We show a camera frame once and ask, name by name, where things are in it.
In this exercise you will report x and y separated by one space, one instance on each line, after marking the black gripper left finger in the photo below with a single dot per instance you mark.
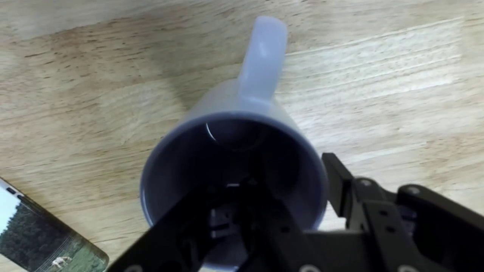
209 216

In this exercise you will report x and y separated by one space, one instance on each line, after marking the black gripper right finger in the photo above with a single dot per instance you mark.
411 230

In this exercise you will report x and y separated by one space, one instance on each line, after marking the white mug cup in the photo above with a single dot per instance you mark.
231 124

